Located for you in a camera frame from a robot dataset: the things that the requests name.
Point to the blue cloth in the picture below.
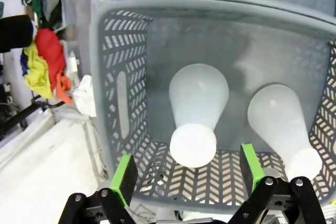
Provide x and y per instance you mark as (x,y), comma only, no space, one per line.
(24,64)

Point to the black cylinder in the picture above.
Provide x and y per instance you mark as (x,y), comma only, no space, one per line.
(15,33)

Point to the yellow cloth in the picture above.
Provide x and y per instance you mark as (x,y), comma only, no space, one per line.
(38,77)

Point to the orange cloth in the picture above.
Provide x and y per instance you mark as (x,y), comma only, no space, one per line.
(64,90)

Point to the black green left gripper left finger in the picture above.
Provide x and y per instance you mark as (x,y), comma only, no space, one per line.
(123,182)

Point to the white plastic conical flask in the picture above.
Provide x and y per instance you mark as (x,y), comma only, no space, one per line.
(197,108)
(278,119)

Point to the red cloth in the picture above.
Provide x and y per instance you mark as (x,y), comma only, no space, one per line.
(50,51)

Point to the white crumpled cloth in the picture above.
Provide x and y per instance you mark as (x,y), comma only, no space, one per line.
(85,95)

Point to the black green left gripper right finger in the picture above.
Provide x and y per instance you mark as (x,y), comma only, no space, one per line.
(253,171)

